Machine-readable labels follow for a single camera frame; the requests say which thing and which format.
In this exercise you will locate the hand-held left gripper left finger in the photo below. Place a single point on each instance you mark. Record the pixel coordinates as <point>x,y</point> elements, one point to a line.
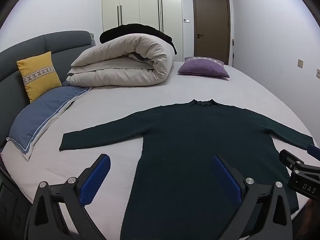
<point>96,180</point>

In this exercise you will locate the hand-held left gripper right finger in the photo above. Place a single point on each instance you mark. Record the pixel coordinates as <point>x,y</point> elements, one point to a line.
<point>225,180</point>

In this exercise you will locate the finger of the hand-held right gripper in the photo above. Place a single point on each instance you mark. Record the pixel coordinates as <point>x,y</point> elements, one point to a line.
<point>291,158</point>
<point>315,152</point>

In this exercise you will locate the dark green sweater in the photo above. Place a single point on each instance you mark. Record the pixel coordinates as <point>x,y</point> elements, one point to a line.
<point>190,142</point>

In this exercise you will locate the blue pillow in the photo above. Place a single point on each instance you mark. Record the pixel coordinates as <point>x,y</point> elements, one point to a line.
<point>42,115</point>

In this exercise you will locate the purple cushion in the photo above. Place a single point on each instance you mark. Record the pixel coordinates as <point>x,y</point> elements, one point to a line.
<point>202,67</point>

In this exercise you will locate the thin leaning stick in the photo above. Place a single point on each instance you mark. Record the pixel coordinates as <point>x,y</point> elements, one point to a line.
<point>233,52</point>

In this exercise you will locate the beige rolled duvet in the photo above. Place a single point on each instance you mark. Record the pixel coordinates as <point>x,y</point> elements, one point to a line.
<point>125,62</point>

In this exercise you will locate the yellow cushion with embroidered band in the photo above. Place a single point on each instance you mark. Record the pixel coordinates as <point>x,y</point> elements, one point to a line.
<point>37,73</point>

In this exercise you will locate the grey-blue padded headboard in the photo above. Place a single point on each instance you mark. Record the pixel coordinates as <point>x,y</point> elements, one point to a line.
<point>15,80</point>

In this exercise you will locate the black garment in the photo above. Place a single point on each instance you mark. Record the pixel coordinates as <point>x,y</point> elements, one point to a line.
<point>132,30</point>

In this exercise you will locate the brown door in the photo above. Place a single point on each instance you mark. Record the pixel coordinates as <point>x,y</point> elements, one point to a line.
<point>212,25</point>

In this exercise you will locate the white wardrobe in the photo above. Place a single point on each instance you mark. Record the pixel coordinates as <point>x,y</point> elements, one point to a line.
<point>142,2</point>

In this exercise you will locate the beige wall socket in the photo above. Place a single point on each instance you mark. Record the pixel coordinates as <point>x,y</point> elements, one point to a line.
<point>318,72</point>
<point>300,63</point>

